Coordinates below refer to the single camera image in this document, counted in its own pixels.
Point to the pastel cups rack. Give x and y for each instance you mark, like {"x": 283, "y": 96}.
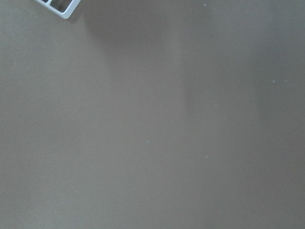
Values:
{"x": 62, "y": 8}

